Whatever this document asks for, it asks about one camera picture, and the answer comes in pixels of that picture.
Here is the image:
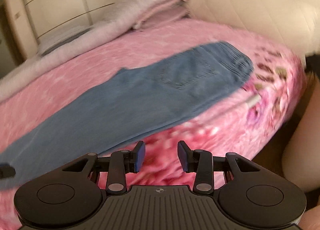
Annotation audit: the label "blue denim jeans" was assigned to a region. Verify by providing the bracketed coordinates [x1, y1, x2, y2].
[1, 41, 253, 190]

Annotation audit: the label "grey small pillow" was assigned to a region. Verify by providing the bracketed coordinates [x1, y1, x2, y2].
[38, 26, 92, 56]

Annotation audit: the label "striped lilac folded quilt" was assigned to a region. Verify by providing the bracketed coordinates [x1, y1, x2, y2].
[1, 0, 170, 101]

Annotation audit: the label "black garment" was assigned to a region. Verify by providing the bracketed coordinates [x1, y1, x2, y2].
[305, 53, 320, 79]

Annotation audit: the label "pink folded pillowcases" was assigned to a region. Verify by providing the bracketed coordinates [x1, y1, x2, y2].
[132, 0, 189, 30]

